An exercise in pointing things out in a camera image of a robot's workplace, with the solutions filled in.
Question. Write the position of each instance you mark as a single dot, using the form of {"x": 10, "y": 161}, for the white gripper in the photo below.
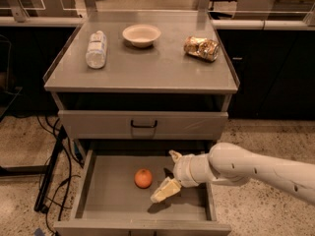
{"x": 182, "y": 170}

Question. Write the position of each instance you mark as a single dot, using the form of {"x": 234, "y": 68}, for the orange fruit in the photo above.
{"x": 143, "y": 178}

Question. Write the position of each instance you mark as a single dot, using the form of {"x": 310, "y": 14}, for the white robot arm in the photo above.
{"x": 230, "y": 165}

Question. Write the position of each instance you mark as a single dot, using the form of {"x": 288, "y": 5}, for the open grey middle drawer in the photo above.
{"x": 109, "y": 203}

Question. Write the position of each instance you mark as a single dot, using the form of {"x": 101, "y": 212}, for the grey drawer cabinet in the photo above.
{"x": 161, "y": 77}

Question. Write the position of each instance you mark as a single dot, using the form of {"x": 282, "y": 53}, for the closed grey top drawer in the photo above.
{"x": 100, "y": 124}

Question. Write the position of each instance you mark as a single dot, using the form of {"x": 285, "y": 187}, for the black metal stand leg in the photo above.
{"x": 39, "y": 203}

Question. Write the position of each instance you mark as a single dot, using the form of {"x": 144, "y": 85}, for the crumpled gold snack bag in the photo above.
{"x": 203, "y": 48}

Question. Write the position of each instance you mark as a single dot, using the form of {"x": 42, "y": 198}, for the clear plastic water bottle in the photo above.
{"x": 97, "y": 50}

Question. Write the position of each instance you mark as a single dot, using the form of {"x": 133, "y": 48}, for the white paper bowl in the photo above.
{"x": 141, "y": 36}

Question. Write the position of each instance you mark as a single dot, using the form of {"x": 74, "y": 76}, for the black drawer handle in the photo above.
{"x": 133, "y": 124}

